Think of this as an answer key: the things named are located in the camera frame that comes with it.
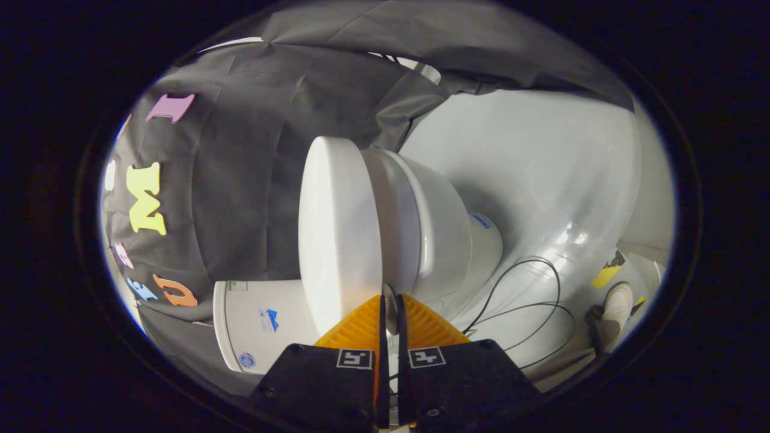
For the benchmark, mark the black backdrop cloth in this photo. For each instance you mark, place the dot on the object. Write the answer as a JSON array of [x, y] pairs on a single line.
[[240, 168]]

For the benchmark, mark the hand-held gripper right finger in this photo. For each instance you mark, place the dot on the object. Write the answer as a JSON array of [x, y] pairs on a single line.
[[463, 391]]

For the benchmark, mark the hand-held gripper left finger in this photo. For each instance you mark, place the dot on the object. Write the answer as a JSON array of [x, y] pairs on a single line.
[[325, 391]]

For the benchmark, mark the yellow floor sticker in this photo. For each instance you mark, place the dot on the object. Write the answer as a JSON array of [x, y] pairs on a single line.
[[606, 275]]

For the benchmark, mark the white toilet bowl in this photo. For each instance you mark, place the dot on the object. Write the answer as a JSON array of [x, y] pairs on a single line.
[[448, 240]]

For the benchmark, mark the person's white shoe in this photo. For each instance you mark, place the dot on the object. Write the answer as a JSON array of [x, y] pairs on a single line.
[[616, 310]]

